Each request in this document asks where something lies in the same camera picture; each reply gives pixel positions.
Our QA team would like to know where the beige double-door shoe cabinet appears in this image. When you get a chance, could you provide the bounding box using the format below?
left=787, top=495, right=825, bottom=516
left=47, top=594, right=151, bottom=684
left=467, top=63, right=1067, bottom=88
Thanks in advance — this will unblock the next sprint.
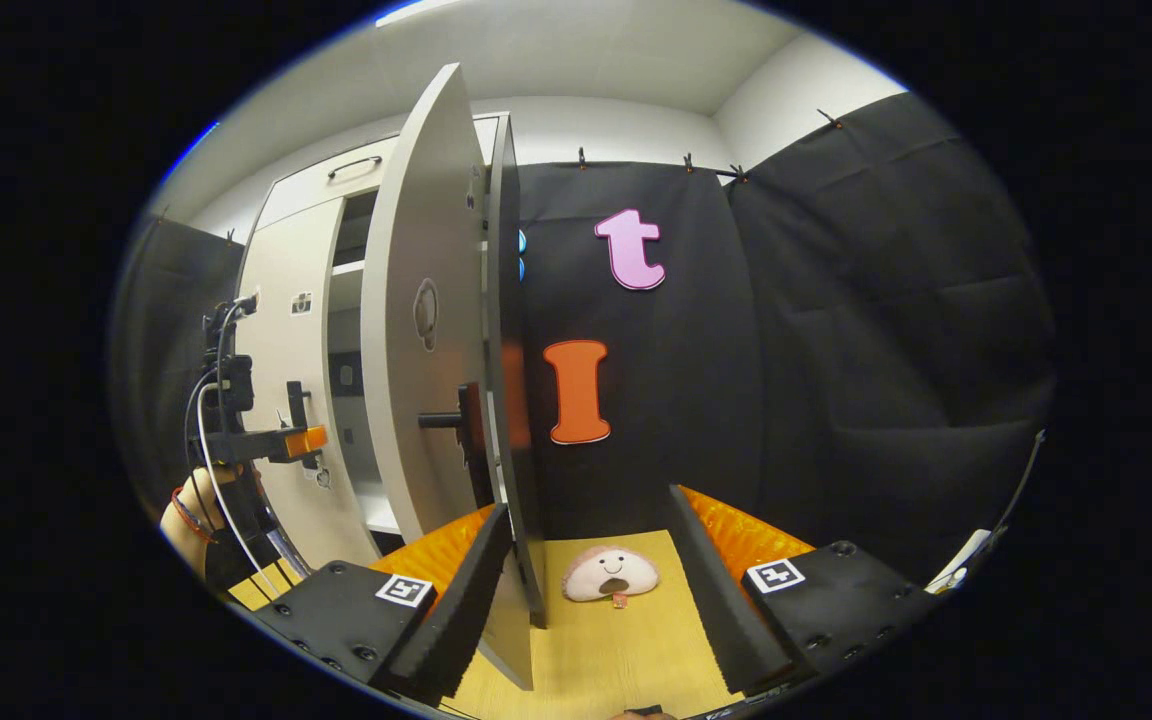
left=234, top=110, right=549, bottom=631

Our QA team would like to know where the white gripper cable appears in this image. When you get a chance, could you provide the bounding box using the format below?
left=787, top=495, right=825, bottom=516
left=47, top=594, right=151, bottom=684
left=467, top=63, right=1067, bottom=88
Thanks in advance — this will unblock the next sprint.
left=194, top=383, right=287, bottom=601

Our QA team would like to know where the red bracelet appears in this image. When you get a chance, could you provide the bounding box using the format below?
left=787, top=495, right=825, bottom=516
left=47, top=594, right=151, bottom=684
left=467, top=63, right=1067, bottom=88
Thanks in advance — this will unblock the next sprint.
left=169, top=485, right=222, bottom=546

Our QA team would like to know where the beige cabinet door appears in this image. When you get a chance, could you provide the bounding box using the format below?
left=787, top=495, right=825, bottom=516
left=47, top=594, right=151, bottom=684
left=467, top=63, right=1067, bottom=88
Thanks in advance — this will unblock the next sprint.
left=361, top=62, right=537, bottom=691
left=236, top=195, right=382, bottom=573

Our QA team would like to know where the ceiling light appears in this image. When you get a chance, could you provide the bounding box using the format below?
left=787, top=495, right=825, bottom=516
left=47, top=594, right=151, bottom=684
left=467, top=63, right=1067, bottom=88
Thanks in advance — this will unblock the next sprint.
left=374, top=0, right=467, bottom=28

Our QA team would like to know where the black backdrop cloth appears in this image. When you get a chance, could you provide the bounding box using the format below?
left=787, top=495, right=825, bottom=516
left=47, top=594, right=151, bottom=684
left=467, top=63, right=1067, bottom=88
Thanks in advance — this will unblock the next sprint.
left=111, top=92, right=1057, bottom=581

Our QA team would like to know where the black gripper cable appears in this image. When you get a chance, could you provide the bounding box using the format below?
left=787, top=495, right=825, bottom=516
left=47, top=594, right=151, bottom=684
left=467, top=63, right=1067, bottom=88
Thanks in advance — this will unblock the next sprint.
left=182, top=300, right=242, bottom=501

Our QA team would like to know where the beige cabinet drawer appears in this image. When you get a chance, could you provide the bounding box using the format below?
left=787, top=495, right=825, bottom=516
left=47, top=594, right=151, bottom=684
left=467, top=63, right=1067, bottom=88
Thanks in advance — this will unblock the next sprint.
left=254, top=113, right=509, bottom=231

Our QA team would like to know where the white pink plush toy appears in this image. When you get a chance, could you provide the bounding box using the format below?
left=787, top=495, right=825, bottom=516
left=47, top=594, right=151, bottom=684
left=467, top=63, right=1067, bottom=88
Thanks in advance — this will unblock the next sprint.
left=562, top=545, right=660, bottom=609

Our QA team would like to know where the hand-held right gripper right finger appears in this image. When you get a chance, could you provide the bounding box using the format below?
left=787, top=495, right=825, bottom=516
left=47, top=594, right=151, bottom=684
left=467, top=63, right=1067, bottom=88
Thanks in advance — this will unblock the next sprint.
left=669, top=484, right=937, bottom=698

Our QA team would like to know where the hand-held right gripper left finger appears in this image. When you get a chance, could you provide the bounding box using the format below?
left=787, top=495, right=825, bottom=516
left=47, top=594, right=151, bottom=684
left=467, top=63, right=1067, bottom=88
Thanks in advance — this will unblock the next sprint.
left=254, top=502, right=515, bottom=706

